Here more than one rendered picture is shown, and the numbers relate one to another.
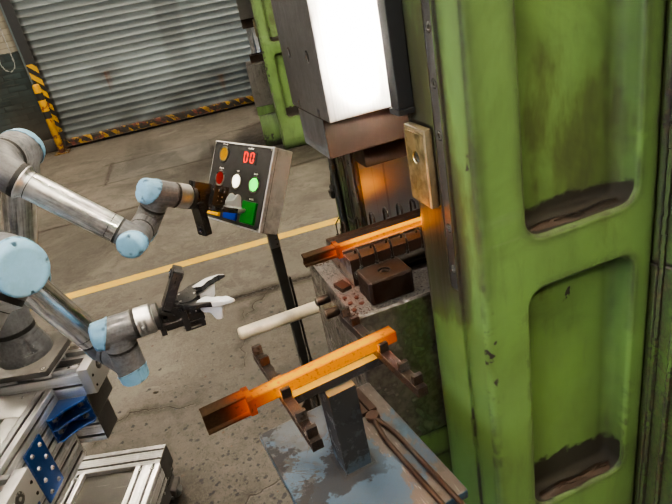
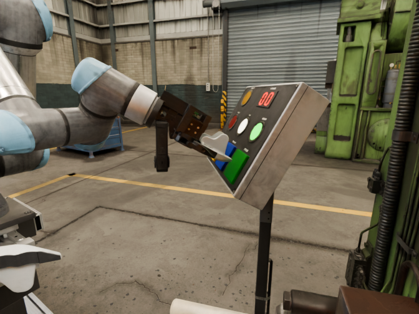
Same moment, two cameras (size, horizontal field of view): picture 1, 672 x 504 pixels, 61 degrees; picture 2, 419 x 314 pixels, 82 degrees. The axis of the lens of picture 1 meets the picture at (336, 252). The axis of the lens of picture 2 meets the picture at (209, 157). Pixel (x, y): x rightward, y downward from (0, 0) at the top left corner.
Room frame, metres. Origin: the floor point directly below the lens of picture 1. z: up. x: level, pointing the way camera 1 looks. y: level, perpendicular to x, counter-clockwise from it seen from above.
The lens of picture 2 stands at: (1.24, 0.04, 1.18)
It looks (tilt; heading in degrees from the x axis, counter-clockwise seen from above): 15 degrees down; 29
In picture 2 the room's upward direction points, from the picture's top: straight up
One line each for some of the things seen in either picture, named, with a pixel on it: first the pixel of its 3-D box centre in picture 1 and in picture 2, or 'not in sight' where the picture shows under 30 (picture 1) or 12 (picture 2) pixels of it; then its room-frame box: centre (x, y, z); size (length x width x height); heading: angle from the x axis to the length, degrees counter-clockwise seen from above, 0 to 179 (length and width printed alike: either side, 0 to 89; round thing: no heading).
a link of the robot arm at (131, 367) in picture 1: (125, 360); not in sight; (1.23, 0.58, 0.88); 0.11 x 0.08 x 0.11; 45
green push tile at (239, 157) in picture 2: (249, 213); (237, 166); (1.76, 0.25, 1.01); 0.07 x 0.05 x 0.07; 40
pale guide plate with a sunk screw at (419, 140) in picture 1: (421, 165); not in sight; (1.13, -0.21, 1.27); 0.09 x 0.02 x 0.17; 15
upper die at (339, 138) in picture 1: (389, 111); not in sight; (1.46, -0.21, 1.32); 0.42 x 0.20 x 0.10; 105
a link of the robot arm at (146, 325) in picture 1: (146, 320); not in sight; (1.24, 0.50, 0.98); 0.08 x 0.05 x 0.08; 15
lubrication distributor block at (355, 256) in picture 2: not in sight; (358, 272); (1.79, -0.03, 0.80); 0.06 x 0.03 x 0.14; 15
